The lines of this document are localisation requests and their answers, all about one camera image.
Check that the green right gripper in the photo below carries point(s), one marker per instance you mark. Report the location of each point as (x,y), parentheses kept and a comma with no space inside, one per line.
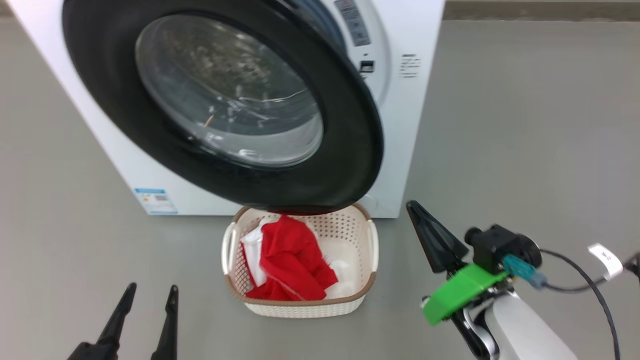
(460,292)

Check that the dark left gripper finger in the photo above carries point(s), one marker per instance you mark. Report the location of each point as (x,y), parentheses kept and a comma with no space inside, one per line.
(170,330)
(117,320)

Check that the black round glass washer door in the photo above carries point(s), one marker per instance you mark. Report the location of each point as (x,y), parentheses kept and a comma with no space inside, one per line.
(100,75)

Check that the white front-load washing machine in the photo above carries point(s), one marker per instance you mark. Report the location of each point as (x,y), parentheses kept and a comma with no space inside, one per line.
(415,150)

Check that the cream perforated basket brown rim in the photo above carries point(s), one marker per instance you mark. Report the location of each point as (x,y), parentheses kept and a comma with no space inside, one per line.
(300,307)

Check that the stainless steel washing machine drum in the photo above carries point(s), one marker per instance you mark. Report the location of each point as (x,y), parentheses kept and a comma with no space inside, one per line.
(210,65)

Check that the round white drain cover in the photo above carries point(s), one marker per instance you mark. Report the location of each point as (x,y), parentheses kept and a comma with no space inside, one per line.
(369,200)

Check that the blue energy label sticker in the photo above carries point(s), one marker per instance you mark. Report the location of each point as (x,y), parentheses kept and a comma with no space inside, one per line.
(156,201)

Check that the small printed text sticker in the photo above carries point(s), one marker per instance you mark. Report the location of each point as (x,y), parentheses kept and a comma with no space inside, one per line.
(410,65)

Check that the grey warning label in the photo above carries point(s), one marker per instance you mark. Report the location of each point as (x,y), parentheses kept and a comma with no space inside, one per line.
(352,22)

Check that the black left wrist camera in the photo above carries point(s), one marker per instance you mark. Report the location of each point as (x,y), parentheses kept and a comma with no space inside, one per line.
(85,352)

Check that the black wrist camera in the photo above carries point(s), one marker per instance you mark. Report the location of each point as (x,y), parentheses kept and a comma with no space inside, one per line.
(85,352)
(500,242)

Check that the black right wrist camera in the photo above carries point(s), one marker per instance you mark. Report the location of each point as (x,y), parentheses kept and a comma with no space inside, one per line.
(500,242)

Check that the teal right camera connector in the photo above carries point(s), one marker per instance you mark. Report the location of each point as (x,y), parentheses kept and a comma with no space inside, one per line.
(520,270)

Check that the grey wall baseboard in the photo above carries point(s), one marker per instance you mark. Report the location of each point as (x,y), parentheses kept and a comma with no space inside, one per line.
(540,10)

